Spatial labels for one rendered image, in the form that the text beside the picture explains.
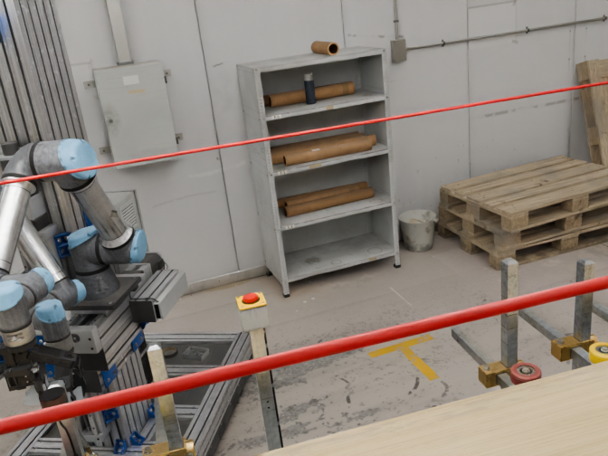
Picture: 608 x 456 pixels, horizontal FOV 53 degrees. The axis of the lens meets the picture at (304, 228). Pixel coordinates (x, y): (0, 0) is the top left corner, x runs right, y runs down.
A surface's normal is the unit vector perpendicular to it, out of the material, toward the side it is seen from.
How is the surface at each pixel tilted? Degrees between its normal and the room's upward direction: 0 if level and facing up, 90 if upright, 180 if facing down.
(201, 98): 90
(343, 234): 90
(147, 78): 90
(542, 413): 0
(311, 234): 90
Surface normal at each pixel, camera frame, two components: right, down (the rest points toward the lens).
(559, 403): -0.11, -0.93
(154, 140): 0.34, 0.30
